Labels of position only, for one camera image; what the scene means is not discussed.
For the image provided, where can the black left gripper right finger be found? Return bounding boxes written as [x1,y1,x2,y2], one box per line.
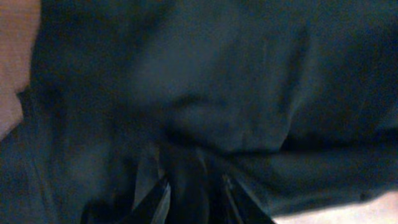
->
[221,174,275,224]

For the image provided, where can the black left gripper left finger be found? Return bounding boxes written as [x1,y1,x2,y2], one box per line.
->
[119,177,170,224]

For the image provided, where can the black t-shirt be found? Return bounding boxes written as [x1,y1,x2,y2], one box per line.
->
[1,0,397,223]

